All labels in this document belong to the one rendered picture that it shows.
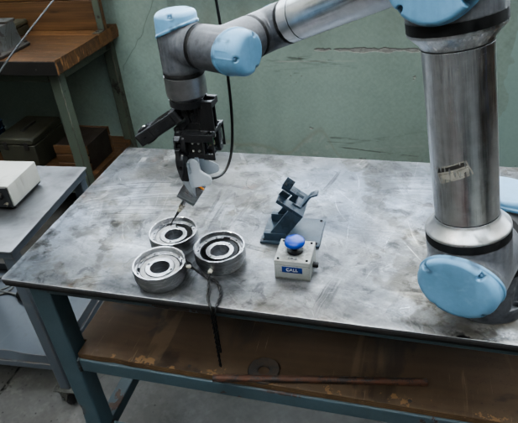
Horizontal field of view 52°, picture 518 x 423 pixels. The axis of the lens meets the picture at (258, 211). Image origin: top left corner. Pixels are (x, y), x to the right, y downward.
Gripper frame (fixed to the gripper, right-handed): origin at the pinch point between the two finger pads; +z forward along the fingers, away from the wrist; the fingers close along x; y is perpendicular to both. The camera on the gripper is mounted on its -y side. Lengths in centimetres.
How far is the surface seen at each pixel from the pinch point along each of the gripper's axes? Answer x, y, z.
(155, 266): -12.7, -5.3, 11.3
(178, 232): -1.2, -4.8, 11.3
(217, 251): -5.4, 5.6, 12.0
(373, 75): 154, 29, 32
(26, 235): 10, -56, 25
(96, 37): 135, -97, 8
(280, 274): -10.4, 20.1, 12.1
